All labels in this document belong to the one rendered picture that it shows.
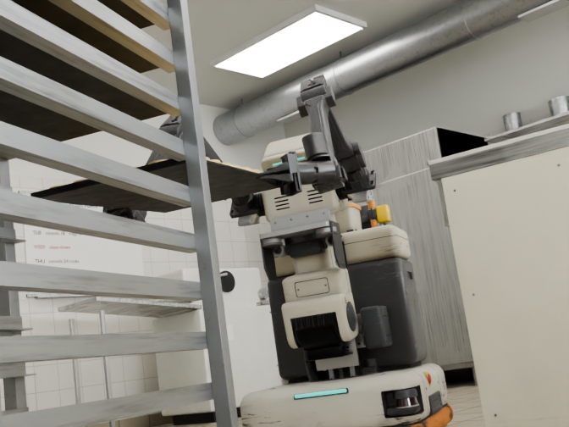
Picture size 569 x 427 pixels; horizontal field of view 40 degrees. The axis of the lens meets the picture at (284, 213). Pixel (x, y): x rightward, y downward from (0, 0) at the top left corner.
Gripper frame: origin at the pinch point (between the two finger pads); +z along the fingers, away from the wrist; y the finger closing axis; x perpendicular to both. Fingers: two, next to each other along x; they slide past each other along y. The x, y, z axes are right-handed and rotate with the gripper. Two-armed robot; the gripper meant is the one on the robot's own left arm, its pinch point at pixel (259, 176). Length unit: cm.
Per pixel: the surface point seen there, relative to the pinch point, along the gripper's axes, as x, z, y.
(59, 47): -58, 56, -10
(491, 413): 13, -66, 70
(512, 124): 322, -385, -93
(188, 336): -39, 36, 35
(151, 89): -40, 37, -9
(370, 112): 479, -352, -151
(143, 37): -40, 37, -19
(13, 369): -5, 61, 36
